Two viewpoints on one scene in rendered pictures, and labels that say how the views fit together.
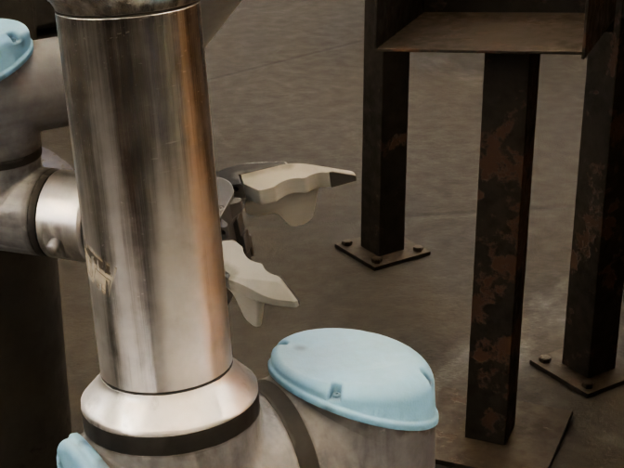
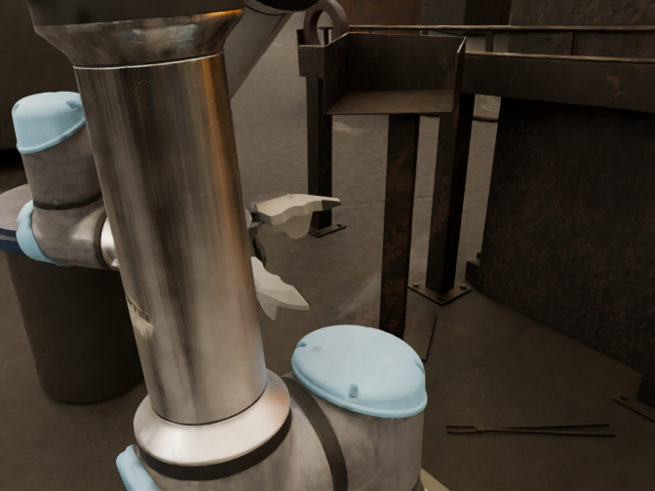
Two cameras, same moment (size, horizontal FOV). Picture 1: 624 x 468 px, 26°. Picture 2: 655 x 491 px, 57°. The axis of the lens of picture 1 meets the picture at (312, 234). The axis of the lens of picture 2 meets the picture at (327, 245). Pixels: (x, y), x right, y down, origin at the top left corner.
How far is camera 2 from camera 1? 0.43 m
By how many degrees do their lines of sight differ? 7
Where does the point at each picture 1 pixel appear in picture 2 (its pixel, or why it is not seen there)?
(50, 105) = not seen: hidden behind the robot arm
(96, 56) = (116, 108)
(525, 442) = (412, 335)
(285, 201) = (288, 221)
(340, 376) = (355, 377)
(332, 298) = (295, 254)
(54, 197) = not seen: hidden behind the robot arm
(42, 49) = not seen: hidden behind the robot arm
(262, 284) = (280, 293)
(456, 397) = (370, 310)
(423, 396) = (420, 386)
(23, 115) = (86, 166)
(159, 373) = (203, 406)
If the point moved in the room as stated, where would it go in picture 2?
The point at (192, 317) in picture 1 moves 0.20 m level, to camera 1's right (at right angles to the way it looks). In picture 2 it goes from (231, 355) to (524, 335)
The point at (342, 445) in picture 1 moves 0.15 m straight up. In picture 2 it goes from (360, 434) to (365, 273)
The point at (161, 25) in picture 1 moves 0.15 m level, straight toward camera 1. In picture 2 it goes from (184, 74) to (190, 167)
